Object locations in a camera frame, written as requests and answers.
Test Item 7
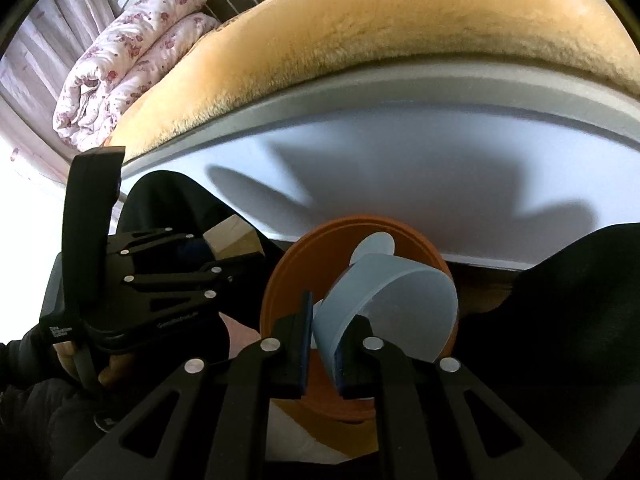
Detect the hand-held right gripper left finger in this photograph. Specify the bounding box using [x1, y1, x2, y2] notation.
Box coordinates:
[70, 292, 316, 480]

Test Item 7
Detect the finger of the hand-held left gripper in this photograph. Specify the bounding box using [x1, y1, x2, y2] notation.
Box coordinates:
[124, 252, 266, 314]
[106, 228, 208, 272]

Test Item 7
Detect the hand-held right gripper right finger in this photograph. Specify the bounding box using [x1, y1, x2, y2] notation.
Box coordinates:
[334, 315, 586, 480]

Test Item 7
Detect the orange round plate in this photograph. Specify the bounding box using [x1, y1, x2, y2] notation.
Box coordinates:
[260, 216, 456, 423]

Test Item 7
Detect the wooden block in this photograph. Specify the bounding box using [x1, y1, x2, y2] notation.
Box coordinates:
[202, 214, 266, 261]

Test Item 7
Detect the translucent plastic cup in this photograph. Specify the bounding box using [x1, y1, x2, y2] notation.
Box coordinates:
[312, 232, 460, 386]

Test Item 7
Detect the person's left forearm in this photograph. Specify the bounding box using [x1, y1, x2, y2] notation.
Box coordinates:
[0, 327, 116, 480]

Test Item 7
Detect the person's left hand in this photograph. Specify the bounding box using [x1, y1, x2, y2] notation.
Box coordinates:
[52, 340, 138, 388]

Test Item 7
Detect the person's left leg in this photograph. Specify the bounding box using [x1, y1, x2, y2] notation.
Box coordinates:
[107, 170, 286, 361]

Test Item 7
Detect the person's leg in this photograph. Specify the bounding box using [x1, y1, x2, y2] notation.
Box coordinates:
[107, 170, 286, 361]
[440, 222, 640, 480]

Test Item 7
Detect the white floral folded quilt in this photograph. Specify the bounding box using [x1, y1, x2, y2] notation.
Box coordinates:
[52, 0, 221, 152]

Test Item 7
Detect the white sheer curtain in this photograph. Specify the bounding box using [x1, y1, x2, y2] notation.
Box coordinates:
[0, 0, 123, 196]

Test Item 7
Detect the person's right leg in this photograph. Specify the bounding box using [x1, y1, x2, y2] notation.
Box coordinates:
[440, 222, 640, 480]

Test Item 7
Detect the orange floral plush blanket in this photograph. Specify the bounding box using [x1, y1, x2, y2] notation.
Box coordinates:
[102, 0, 636, 161]

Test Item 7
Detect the white bed frame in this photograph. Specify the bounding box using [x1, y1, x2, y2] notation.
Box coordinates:
[120, 62, 640, 273]

